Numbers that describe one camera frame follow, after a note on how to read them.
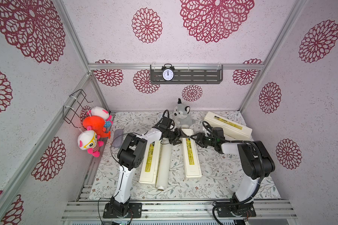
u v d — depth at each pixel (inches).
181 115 38.1
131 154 22.2
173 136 34.5
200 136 34.6
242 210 26.7
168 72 35.3
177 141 35.5
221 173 34.4
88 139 31.3
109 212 28.7
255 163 19.7
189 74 36.9
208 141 33.4
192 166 32.1
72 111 29.7
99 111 37.0
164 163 34.2
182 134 35.4
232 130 39.1
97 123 34.7
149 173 31.3
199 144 35.7
